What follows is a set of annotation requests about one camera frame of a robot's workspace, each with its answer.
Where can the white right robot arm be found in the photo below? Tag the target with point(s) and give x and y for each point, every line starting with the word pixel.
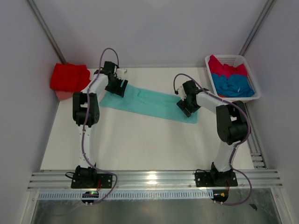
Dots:
pixel 232 129

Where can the blue t shirt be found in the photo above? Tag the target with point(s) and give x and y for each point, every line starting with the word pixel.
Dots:
pixel 235 86

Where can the aluminium mounting rail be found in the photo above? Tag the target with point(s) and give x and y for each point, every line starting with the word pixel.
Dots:
pixel 150 180

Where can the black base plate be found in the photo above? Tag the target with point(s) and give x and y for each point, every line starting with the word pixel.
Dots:
pixel 213 178
pixel 103 181

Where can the white slotted cable duct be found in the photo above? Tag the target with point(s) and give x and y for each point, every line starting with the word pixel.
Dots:
pixel 126 195

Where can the red folded t shirt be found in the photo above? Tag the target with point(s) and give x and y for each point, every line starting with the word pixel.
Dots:
pixel 69 77

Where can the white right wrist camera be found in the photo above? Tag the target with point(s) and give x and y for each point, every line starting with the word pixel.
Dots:
pixel 181 92

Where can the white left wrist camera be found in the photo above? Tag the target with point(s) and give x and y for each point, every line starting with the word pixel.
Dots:
pixel 121 73

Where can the pink folded t shirt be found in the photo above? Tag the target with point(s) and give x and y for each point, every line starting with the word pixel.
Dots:
pixel 63 95

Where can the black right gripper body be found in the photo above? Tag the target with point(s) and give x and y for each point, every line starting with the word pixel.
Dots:
pixel 191 107

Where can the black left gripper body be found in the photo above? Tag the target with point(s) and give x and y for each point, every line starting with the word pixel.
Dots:
pixel 114 87

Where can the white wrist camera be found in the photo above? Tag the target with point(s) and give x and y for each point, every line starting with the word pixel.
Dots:
pixel 181 92
pixel 121 73

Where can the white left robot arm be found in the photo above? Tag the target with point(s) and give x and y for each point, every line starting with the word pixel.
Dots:
pixel 86 114

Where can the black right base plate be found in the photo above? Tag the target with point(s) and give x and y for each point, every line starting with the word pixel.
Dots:
pixel 213 178

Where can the teal t shirt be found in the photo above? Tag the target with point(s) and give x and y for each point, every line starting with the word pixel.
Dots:
pixel 147 102

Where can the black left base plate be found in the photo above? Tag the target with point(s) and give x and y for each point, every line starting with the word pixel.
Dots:
pixel 103 181

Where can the white plastic basket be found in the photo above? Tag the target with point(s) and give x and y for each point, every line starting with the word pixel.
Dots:
pixel 234 60

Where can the magenta t shirt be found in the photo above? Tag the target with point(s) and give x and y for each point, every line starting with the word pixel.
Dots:
pixel 224 69

